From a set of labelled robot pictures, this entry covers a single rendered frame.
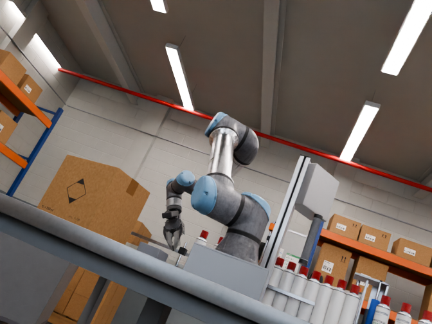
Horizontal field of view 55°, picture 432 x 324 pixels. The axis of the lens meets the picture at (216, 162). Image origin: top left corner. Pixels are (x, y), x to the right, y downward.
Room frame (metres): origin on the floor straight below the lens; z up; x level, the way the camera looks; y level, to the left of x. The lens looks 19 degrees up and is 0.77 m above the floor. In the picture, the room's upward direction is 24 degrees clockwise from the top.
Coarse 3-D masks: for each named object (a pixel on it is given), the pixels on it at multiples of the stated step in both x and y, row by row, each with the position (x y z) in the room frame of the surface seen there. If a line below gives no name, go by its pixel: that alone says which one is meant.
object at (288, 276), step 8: (288, 264) 1.72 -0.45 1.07; (288, 272) 1.70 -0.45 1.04; (280, 280) 1.72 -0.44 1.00; (288, 280) 1.70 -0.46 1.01; (280, 288) 1.70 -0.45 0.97; (288, 288) 1.70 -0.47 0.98; (280, 296) 1.70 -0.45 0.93; (288, 296) 1.71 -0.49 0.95; (272, 304) 1.72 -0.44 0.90; (280, 304) 1.69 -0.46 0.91
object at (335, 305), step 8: (344, 280) 1.62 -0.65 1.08; (336, 288) 1.63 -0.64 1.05; (344, 288) 1.63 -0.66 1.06; (336, 296) 1.62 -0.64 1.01; (344, 296) 1.62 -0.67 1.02; (328, 304) 1.65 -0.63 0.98; (336, 304) 1.62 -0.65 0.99; (328, 312) 1.63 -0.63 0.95; (336, 312) 1.61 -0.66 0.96; (328, 320) 1.62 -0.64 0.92; (336, 320) 1.62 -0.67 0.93
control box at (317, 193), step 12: (312, 168) 1.57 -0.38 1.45; (312, 180) 1.57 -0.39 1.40; (324, 180) 1.60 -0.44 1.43; (336, 180) 1.64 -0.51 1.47; (300, 192) 1.59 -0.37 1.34; (312, 192) 1.58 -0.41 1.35; (324, 192) 1.61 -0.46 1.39; (300, 204) 1.58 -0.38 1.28; (312, 204) 1.59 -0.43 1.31; (324, 204) 1.63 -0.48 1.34; (312, 216) 1.65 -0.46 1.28; (324, 216) 1.64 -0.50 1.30
